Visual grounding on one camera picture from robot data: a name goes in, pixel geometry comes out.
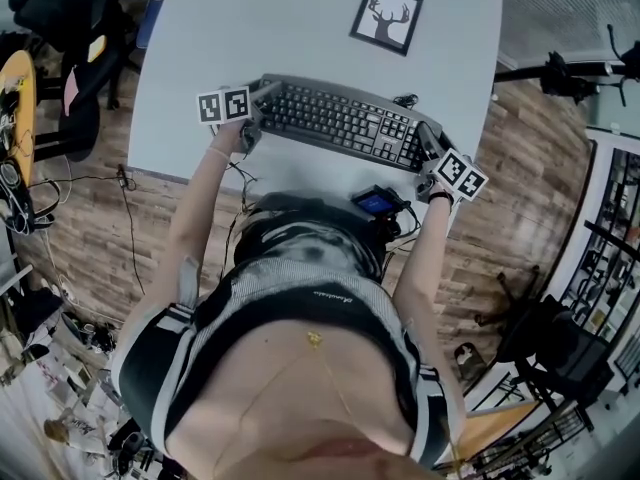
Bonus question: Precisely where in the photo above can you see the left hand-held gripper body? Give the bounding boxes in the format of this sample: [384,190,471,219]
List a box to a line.
[196,85,264,154]

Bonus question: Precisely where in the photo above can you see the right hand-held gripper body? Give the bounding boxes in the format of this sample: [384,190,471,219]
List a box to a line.
[415,147,490,204]

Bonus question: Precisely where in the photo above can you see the black keyboard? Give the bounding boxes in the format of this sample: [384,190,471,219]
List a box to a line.
[252,72,445,174]

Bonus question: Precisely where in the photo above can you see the person's left forearm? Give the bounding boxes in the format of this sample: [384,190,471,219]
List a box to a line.
[167,148,236,299]

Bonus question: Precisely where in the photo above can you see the person's right forearm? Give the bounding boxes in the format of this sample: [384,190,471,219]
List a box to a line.
[394,195,454,314]

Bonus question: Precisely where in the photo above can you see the person's left hand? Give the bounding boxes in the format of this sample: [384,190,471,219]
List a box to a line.
[209,121,246,155]

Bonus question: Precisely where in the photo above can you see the small blue screen device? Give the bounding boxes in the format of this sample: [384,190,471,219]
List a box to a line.
[351,185,409,219]

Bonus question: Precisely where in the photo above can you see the blue chair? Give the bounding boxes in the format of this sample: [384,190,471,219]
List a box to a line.
[137,0,179,49]

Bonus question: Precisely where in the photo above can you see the framed deer picture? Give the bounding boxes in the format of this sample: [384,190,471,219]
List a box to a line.
[349,0,424,58]

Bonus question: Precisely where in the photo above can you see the black round stool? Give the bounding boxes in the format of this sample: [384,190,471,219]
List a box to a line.
[57,95,101,162]

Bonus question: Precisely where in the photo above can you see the pink paper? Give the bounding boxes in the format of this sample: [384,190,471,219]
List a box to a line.
[63,65,81,117]

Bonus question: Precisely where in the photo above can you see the white shelf with black frames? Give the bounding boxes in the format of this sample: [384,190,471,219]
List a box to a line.
[544,127,640,349]

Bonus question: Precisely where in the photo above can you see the black bin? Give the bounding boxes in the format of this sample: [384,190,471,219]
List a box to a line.
[453,341,489,382]

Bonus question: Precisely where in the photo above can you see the black office chair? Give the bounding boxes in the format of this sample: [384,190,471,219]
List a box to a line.
[474,265,619,409]
[9,0,131,112]

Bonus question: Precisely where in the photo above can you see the person's body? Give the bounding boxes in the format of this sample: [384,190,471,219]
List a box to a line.
[112,190,469,480]

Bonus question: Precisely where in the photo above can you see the yellow round table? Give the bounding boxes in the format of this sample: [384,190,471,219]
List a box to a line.
[0,50,39,184]

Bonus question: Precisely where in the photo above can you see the orange top white table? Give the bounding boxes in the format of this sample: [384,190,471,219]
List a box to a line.
[459,400,544,457]

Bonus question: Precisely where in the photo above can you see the pile of papers and boxes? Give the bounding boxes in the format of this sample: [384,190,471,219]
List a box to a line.
[0,337,156,480]

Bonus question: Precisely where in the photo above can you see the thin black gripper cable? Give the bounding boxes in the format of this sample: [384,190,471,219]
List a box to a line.
[227,160,261,279]
[382,202,426,282]

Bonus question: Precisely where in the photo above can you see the black floor cable with adapter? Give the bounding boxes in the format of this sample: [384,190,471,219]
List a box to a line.
[117,163,146,297]

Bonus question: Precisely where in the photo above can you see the black scooter handlebar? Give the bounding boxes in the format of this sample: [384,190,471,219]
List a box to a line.
[493,23,640,107]

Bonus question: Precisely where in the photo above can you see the gold necklace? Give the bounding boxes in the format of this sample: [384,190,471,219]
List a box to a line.
[305,331,356,419]

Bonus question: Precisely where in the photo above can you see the black cable tangle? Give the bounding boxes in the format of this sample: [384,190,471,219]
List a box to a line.
[0,157,59,234]

